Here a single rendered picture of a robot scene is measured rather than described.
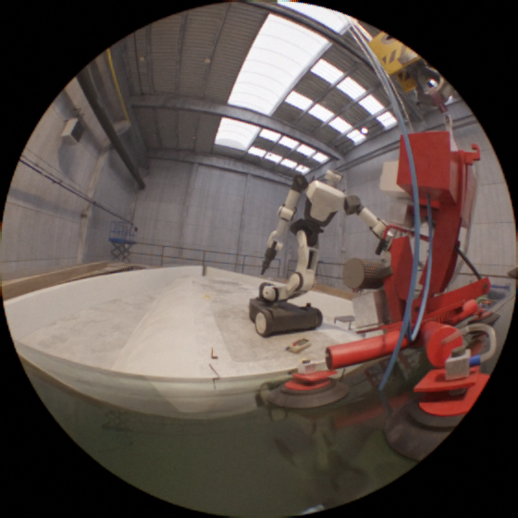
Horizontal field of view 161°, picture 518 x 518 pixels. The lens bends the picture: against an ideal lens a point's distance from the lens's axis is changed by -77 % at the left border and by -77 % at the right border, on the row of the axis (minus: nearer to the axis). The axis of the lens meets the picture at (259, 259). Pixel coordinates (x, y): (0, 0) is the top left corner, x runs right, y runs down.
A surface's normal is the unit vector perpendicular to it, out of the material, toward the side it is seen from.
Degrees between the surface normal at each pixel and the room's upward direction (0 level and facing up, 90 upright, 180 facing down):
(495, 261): 90
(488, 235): 90
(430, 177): 90
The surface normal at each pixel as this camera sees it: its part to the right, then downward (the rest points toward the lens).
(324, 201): -0.26, 0.36
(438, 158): -0.94, -0.11
